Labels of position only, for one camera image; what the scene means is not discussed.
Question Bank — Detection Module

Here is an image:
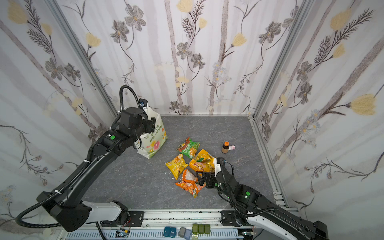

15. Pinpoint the yellow snack bag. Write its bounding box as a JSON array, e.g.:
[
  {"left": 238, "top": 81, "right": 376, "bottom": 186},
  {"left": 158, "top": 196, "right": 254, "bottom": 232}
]
[{"left": 189, "top": 149, "right": 215, "bottom": 173}]

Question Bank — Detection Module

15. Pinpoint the white floral paper bag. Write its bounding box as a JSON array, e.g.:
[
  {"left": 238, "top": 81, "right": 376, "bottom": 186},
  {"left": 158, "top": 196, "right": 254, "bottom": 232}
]
[{"left": 134, "top": 107, "right": 168, "bottom": 159}]

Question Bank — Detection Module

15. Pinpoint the orange candy snack bag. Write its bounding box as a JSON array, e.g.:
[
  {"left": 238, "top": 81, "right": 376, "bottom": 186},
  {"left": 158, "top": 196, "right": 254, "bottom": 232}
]
[{"left": 175, "top": 169, "right": 206, "bottom": 198}]

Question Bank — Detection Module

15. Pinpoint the small yellow chips bag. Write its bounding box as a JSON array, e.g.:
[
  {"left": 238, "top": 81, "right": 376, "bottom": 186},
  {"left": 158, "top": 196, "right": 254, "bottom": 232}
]
[{"left": 165, "top": 154, "right": 188, "bottom": 180}]

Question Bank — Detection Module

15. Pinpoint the green corn chips packet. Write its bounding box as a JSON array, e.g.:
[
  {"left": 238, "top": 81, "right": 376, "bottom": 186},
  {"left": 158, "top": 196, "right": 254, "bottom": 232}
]
[{"left": 177, "top": 137, "right": 200, "bottom": 159}]

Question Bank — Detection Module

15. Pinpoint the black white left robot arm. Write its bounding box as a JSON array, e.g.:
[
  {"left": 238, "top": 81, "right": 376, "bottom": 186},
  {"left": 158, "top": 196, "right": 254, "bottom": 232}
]
[{"left": 37, "top": 107, "right": 156, "bottom": 232}]

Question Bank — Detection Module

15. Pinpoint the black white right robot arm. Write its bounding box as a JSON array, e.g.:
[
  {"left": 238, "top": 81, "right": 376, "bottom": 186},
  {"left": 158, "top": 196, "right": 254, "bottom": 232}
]
[{"left": 197, "top": 169, "right": 329, "bottom": 240}]

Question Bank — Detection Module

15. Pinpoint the small brown orange-capped bottle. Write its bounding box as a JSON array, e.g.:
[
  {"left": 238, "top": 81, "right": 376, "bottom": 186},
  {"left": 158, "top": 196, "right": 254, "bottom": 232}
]
[{"left": 222, "top": 142, "right": 230, "bottom": 154}]

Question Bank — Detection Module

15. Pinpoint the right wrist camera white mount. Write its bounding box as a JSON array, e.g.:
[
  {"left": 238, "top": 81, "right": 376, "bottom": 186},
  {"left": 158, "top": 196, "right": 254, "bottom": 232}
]
[{"left": 214, "top": 158, "right": 222, "bottom": 177}]

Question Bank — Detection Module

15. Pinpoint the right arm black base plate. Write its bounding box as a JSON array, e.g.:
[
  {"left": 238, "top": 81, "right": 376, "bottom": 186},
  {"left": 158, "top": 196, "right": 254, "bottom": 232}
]
[{"left": 220, "top": 210, "right": 242, "bottom": 227}]

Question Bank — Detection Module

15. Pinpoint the green case on rail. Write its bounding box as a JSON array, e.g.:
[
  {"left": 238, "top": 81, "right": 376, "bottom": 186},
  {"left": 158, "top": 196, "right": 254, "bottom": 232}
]
[{"left": 192, "top": 224, "right": 211, "bottom": 235}]

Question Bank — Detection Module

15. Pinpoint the grey blue case on rail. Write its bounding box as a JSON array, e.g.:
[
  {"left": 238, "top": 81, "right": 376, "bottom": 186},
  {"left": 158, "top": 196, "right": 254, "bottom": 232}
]
[{"left": 178, "top": 227, "right": 193, "bottom": 240}]

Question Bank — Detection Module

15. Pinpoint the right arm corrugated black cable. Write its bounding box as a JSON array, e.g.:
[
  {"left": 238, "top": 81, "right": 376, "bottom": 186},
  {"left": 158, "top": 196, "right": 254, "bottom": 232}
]
[{"left": 217, "top": 157, "right": 277, "bottom": 218}]

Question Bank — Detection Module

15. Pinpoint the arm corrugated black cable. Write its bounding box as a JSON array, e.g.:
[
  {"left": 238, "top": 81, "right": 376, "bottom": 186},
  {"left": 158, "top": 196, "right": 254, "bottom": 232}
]
[
  {"left": 15, "top": 85, "right": 142, "bottom": 240},
  {"left": 217, "top": 157, "right": 277, "bottom": 218}
]

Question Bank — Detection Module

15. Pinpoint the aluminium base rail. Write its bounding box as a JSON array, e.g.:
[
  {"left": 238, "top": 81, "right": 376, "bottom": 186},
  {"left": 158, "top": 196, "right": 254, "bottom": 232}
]
[{"left": 56, "top": 209, "right": 301, "bottom": 240}]

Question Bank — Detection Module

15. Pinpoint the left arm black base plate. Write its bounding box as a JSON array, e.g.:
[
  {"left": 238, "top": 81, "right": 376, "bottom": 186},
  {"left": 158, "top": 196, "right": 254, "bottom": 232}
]
[{"left": 101, "top": 210, "right": 145, "bottom": 228}]

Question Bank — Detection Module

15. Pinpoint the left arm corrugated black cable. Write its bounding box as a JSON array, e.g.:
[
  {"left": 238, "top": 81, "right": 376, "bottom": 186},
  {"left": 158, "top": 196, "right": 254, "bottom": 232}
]
[{"left": 15, "top": 85, "right": 142, "bottom": 240}]

